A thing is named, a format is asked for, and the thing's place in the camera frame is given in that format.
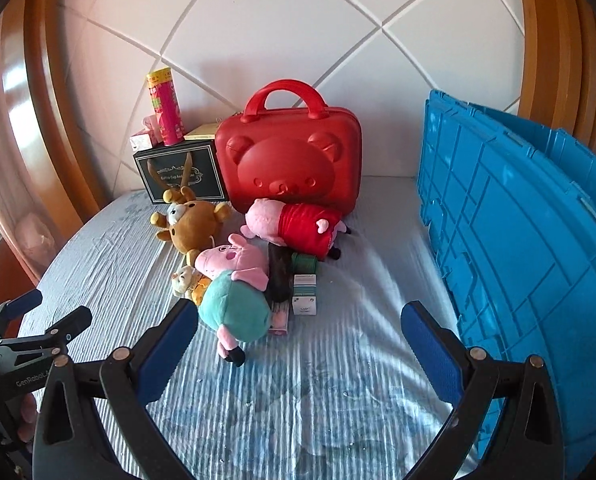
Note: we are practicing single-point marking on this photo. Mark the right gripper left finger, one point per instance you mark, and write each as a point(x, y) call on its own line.
point(71, 441)

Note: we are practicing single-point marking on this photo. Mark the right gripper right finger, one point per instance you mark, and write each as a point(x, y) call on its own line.
point(527, 440)

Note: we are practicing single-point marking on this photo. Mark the small white yellow plush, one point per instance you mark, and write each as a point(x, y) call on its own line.
point(189, 284)

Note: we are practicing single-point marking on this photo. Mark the teal Daddy pig plush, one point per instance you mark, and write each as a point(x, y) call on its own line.
point(234, 305)

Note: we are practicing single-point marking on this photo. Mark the brown bear plush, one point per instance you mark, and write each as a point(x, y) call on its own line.
point(190, 225)

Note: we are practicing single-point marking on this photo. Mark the pink white slim box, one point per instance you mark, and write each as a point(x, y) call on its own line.
point(279, 318)

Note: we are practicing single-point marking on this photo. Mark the small white green box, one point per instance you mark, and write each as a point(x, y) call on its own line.
point(304, 294)

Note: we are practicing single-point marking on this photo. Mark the black cylindrical tube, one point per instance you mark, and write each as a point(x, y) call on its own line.
point(280, 273)

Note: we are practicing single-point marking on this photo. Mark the green round jar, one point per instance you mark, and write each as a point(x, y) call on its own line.
point(304, 264)

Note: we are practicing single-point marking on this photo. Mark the red Peppa pig plush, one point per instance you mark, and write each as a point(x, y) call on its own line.
point(306, 228)

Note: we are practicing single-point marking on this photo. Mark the person left hand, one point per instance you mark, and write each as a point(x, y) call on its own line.
point(28, 417)

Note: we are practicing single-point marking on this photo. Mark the pink curtain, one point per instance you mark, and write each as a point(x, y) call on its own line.
point(25, 225)

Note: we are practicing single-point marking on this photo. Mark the light blue bed sheet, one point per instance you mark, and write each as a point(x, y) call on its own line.
point(340, 396)

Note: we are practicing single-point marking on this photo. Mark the blue plastic storage crate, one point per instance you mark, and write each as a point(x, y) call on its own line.
point(510, 208)

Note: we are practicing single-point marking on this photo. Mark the small white pink box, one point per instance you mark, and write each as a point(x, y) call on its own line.
point(148, 137)

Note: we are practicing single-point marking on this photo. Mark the black gift box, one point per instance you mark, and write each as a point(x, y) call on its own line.
point(190, 163)

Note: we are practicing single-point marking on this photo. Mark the yellow notepad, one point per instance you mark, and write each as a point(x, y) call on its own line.
point(203, 132)

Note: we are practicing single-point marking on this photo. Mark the pink yellow chips can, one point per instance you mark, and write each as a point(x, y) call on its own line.
point(166, 106)

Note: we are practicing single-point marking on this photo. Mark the red bear suitcase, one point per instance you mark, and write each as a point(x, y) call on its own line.
point(289, 145)

